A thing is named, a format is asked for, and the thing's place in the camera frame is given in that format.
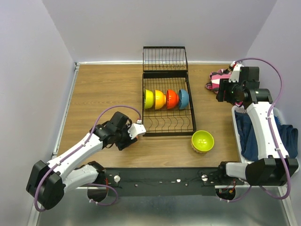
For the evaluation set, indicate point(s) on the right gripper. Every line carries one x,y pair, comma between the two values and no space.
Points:
225,85

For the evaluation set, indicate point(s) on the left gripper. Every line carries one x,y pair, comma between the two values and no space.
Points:
128,142

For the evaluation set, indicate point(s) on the blue bowl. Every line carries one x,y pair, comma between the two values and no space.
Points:
183,99

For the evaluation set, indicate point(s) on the yellow-green bowl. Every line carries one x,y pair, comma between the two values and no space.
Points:
148,99

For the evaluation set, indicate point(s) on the lime green bowl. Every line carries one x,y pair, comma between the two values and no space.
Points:
202,136

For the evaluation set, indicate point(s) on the red-orange bowl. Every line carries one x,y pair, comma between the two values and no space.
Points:
172,99

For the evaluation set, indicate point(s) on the orange-yellow bowl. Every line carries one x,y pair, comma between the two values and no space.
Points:
160,99

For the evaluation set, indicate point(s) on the cream ribbed bowl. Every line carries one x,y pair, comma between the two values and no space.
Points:
201,147

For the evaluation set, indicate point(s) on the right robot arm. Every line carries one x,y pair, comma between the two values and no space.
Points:
274,165

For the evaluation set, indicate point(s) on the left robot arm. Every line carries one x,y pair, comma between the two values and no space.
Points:
49,181

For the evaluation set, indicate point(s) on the pink camouflage garment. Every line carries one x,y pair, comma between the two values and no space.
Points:
215,77

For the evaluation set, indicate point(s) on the blue denim jeans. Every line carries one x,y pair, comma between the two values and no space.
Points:
249,147

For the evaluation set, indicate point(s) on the white laundry basket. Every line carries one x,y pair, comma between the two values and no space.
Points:
277,113

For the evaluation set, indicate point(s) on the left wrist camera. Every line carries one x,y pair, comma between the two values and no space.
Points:
136,129

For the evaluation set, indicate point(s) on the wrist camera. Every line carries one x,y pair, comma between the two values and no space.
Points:
235,71
136,129

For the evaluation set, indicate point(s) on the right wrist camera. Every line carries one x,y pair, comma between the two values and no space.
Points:
235,71

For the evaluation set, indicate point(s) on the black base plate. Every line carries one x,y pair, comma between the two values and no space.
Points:
166,181

